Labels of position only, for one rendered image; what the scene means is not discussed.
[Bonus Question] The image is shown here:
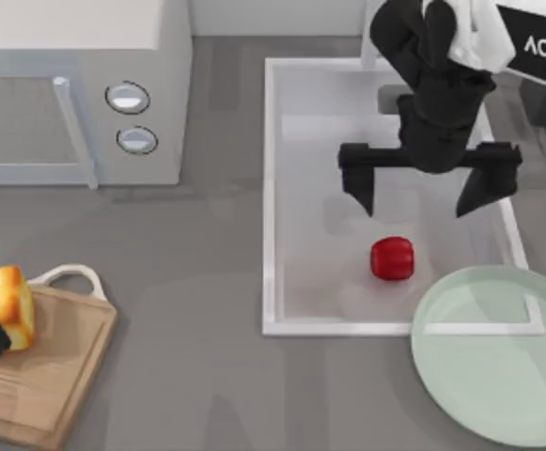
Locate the red bell pepper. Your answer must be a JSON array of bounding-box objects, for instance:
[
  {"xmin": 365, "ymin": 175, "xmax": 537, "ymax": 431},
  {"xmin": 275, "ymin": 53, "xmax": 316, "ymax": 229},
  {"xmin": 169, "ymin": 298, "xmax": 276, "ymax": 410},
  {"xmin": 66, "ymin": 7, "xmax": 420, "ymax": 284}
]
[{"xmin": 369, "ymin": 236, "xmax": 416, "ymax": 282}]

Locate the white sink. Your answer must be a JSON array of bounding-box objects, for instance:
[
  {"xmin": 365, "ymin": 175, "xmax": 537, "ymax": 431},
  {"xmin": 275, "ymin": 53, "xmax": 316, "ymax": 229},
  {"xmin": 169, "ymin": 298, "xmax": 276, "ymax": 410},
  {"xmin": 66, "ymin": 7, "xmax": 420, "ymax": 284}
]
[{"xmin": 261, "ymin": 56, "xmax": 544, "ymax": 337}]

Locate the pale green plate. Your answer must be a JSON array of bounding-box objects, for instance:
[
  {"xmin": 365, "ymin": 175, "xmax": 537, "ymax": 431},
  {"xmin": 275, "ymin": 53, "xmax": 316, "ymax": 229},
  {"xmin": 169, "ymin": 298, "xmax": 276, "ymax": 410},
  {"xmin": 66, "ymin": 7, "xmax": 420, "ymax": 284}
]
[{"xmin": 410, "ymin": 264, "xmax": 546, "ymax": 448}]

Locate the pale microwave oven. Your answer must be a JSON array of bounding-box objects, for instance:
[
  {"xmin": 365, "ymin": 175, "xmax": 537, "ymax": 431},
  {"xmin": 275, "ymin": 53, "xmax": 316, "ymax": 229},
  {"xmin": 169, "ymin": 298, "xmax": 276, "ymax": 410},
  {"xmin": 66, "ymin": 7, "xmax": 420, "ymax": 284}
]
[{"xmin": 0, "ymin": 0, "xmax": 195, "ymax": 190}]

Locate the round microwave knob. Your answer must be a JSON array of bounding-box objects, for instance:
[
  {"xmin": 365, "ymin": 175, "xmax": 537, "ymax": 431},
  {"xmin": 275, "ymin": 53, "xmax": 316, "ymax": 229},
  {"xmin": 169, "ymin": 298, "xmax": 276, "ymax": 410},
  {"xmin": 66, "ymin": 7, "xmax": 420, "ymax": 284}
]
[
  {"xmin": 116, "ymin": 125, "xmax": 160, "ymax": 156},
  {"xmin": 104, "ymin": 80, "xmax": 152, "ymax": 116}
]

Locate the microwave glass door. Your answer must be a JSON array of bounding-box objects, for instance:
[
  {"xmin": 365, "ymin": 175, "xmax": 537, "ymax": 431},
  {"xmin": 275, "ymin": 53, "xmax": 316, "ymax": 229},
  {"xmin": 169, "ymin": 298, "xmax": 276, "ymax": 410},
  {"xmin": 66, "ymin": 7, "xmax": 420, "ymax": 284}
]
[{"xmin": 0, "ymin": 74, "xmax": 99, "ymax": 189}]

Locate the wooden cutting board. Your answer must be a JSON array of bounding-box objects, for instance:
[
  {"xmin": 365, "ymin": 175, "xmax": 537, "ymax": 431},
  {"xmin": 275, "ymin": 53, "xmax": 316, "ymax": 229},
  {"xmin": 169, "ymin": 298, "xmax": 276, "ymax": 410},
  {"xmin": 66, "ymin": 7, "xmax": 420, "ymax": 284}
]
[{"xmin": 0, "ymin": 263, "xmax": 119, "ymax": 451}]

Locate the yellow bread loaf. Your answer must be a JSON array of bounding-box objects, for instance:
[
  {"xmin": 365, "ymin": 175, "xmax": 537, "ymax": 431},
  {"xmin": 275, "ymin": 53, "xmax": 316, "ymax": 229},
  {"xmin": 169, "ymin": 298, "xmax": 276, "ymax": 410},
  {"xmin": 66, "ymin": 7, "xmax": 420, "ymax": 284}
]
[{"xmin": 0, "ymin": 265, "xmax": 36, "ymax": 352}]

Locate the pale microwave door handle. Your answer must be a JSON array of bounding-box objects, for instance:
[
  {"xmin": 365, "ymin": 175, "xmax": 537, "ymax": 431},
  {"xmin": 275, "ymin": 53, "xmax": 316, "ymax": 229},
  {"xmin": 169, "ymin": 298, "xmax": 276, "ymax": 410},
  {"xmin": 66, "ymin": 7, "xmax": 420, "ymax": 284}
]
[{"xmin": 51, "ymin": 76, "xmax": 100, "ymax": 190}]

